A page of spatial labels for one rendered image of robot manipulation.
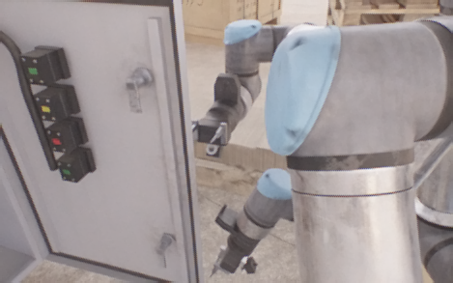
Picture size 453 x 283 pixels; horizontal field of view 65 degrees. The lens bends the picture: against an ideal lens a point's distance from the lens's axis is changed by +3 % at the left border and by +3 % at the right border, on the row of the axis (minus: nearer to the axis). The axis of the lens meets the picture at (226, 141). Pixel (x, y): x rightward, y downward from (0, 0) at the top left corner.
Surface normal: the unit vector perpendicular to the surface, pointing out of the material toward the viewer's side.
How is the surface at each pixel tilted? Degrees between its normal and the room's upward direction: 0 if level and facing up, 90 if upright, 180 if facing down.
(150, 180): 90
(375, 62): 44
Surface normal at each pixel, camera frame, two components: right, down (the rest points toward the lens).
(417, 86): 0.12, 0.18
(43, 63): 0.95, 0.14
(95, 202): -0.30, 0.50
